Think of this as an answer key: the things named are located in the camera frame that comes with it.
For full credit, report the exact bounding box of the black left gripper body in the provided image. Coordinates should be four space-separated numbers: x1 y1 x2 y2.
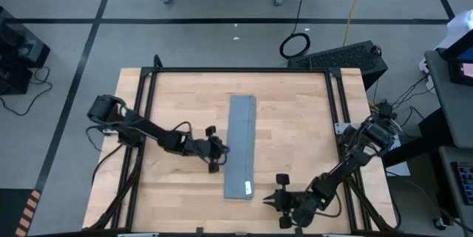
184 126 225 174

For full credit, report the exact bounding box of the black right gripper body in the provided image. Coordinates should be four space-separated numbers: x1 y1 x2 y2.
276 174 319 230

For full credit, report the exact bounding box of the grey towel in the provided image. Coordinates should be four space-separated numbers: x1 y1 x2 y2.
223 95 257 201

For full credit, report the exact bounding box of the white paper sheet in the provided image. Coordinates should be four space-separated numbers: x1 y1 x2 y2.
384 135 411 177

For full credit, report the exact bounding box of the black power adapter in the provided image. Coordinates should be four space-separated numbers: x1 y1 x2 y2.
378 100 398 120

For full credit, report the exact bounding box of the black perforated computer tower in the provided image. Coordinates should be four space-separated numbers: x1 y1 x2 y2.
287 40 389 91

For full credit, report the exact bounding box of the black table base beam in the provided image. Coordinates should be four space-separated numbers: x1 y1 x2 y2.
380 107 455 168

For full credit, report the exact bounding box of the dark keypad with blue keys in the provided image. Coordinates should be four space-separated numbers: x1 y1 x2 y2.
456 161 473 205

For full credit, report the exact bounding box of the white power strip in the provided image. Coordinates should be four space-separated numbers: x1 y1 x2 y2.
418 58 436 92

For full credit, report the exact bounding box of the black orange hazard mat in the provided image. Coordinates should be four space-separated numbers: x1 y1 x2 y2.
0 188 42 237

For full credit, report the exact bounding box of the black monitor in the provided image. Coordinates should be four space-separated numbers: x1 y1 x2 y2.
441 30 473 86

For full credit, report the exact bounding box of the black equipment stack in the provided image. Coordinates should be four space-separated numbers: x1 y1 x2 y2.
0 6 51 96

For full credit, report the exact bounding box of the black metal table frame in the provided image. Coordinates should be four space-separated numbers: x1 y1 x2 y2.
88 54 402 235

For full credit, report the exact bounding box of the coiled black cable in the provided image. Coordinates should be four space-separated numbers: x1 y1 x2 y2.
279 0 311 60

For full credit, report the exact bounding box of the black cable bundle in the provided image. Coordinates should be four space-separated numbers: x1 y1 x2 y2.
391 76 429 120

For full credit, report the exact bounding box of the black floor cable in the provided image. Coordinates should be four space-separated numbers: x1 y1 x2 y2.
0 66 53 117

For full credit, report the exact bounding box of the yellow cable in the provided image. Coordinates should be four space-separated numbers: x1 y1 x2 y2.
342 0 369 47

